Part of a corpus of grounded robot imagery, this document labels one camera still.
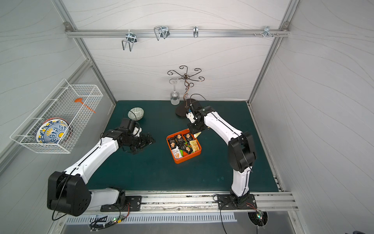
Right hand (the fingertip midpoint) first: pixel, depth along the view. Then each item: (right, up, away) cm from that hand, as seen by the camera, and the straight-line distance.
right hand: (194, 129), depth 89 cm
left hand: (-25, -8, -8) cm, 27 cm away
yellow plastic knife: (+2, -3, -5) cm, 6 cm away
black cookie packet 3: (-4, -6, +6) cm, 10 cm away
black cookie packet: (-14, -9, +4) cm, 17 cm away
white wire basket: (-64, +15, -13) cm, 67 cm away
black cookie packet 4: (-4, -13, +1) cm, 14 cm away
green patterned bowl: (-43, +10, +22) cm, 49 cm away
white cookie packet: (-11, -15, -1) cm, 18 cm away
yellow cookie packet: (0, -11, +3) cm, 11 cm away
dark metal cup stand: (-8, +14, +25) cm, 30 cm away
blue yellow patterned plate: (-62, +2, -28) cm, 68 cm away
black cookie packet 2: (-10, -7, +6) cm, 14 cm away
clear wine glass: (-13, +21, +6) cm, 25 cm away
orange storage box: (-5, -16, -3) cm, 17 cm away
